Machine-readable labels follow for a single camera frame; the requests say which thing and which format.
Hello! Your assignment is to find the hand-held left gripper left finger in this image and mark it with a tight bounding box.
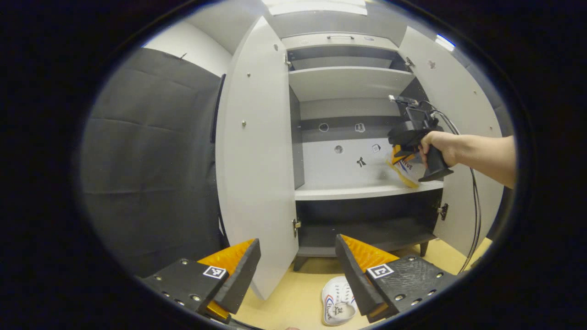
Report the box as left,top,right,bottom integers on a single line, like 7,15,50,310
138,238,262,321

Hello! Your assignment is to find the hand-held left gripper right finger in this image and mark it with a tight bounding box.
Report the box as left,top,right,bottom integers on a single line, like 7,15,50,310
335,234,459,324

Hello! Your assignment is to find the white canvas shoe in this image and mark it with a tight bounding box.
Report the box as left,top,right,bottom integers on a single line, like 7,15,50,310
321,275,359,327
389,154,428,189

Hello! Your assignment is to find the grey cabinet door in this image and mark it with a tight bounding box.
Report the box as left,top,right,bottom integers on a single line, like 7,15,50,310
216,16,299,301
398,26,505,257

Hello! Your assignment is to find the grey shoe cabinet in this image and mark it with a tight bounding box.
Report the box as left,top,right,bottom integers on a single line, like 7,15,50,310
281,32,448,271

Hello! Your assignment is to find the large ceiling light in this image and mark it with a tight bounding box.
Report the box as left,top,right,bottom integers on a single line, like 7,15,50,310
261,0,368,17

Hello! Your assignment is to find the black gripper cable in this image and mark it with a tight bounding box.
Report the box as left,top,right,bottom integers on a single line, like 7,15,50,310
420,100,482,275

